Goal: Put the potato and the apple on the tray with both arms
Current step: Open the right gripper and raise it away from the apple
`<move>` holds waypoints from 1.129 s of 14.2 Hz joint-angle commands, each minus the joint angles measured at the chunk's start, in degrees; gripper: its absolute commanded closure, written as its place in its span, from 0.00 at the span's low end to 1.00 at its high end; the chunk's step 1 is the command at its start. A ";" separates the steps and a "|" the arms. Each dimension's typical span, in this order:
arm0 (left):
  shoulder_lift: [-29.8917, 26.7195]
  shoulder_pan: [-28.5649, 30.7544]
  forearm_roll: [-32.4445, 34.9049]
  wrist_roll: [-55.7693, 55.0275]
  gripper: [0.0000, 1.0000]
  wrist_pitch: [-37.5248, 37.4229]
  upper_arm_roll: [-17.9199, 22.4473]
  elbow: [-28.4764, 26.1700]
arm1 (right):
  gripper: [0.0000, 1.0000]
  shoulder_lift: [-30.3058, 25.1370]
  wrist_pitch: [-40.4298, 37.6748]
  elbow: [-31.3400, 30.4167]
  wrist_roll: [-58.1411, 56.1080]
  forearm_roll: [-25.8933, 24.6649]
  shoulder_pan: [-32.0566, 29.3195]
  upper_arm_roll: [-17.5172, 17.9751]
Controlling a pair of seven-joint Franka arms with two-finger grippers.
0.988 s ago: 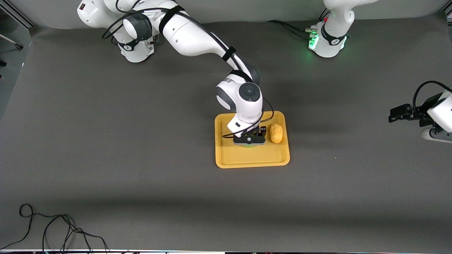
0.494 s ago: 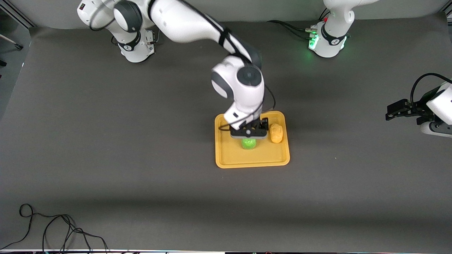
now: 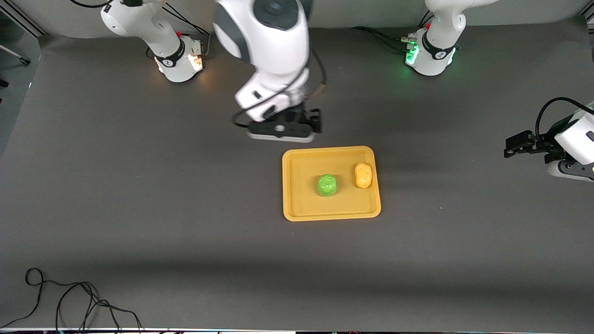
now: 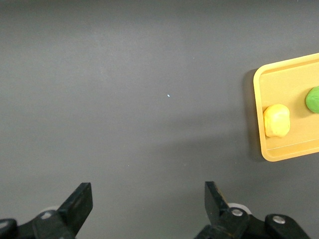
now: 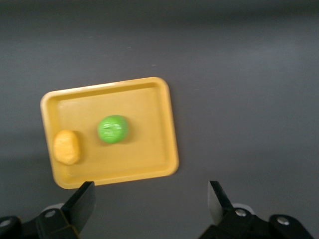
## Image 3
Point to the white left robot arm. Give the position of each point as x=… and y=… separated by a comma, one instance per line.
x=441, y=28

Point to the aluminium frame rail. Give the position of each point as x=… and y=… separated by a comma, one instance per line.
x=21, y=17

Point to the yellow plastic tray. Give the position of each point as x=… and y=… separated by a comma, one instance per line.
x=306, y=204

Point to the yellow potato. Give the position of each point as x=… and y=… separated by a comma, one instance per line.
x=363, y=175

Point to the green apple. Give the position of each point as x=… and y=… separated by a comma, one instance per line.
x=327, y=185

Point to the dark grey table mat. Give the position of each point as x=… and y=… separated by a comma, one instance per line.
x=185, y=185

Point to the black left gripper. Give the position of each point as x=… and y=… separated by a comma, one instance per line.
x=544, y=141

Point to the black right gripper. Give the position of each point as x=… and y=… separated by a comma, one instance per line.
x=302, y=114

